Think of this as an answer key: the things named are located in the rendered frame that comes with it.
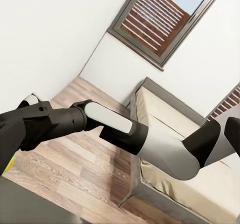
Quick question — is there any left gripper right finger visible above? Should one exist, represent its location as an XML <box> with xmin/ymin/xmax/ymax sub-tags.
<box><xmin>224</xmin><ymin>117</ymin><xmax>240</xmax><ymax>156</ymax></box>

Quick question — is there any board game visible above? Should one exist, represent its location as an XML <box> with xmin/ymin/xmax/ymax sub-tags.
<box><xmin>4</xmin><ymin>155</ymin><xmax>16</xmax><ymax>172</ymax></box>

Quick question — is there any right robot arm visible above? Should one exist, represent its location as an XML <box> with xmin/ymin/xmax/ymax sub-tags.
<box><xmin>0</xmin><ymin>93</ymin><xmax>240</xmax><ymax>181</ymax></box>

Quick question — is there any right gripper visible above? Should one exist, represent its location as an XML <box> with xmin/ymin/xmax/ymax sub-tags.
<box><xmin>0</xmin><ymin>101</ymin><xmax>74</xmax><ymax>152</ymax></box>

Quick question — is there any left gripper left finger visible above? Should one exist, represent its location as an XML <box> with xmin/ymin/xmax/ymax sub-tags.
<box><xmin>0</xmin><ymin>117</ymin><xmax>26</xmax><ymax>177</ymax></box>

